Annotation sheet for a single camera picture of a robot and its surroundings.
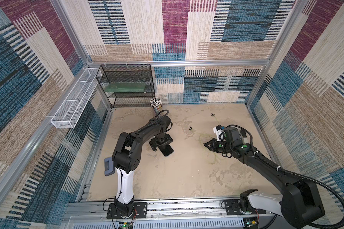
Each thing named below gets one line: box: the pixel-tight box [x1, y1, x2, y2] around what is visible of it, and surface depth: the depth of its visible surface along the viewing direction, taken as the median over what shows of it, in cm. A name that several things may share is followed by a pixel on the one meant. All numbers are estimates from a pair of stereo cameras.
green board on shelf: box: [104, 83, 148, 93], surface depth 108 cm
